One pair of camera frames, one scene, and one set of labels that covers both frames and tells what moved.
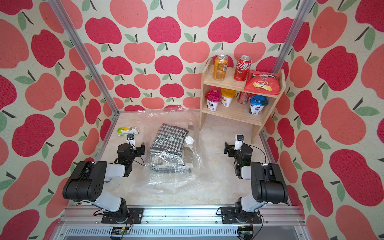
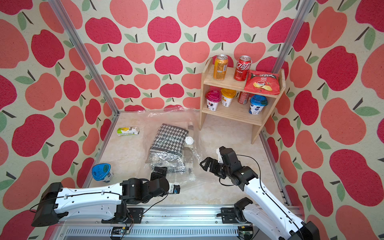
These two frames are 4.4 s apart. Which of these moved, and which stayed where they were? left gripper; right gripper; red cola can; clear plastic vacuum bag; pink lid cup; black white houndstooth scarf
Moved: right gripper; left gripper
Stayed: black white houndstooth scarf; red cola can; clear plastic vacuum bag; pink lid cup
